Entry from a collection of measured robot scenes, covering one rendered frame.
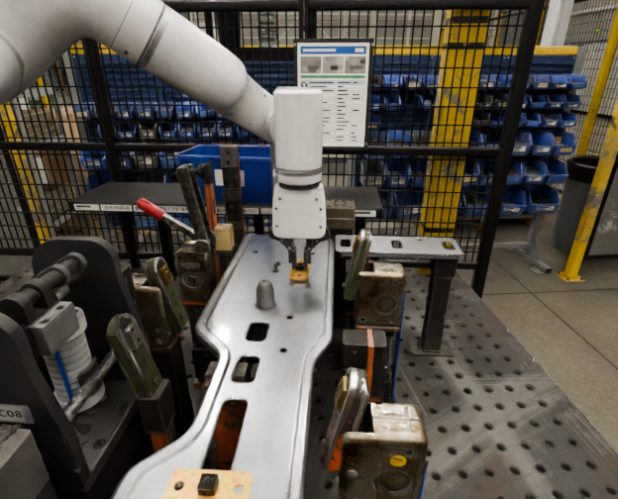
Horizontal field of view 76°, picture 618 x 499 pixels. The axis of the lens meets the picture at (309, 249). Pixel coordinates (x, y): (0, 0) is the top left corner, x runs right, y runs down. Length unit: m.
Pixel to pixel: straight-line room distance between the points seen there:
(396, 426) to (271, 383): 0.18
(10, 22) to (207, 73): 0.24
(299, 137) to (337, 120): 0.59
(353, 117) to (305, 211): 0.59
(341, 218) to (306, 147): 0.36
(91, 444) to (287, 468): 0.25
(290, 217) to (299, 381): 0.31
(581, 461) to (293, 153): 0.79
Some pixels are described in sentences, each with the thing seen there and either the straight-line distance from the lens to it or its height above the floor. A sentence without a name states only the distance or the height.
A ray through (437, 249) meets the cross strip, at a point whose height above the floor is 1.00.
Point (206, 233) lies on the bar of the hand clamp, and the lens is 0.81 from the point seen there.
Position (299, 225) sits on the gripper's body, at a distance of 0.74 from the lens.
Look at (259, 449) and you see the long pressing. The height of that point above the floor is 1.00.
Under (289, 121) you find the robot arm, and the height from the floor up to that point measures 1.30.
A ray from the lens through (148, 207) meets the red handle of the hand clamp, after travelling 0.83.
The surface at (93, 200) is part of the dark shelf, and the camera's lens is 1.32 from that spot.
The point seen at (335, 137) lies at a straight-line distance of 1.28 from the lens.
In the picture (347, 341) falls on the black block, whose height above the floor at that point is 0.99.
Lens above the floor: 1.38
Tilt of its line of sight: 25 degrees down
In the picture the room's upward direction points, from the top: straight up
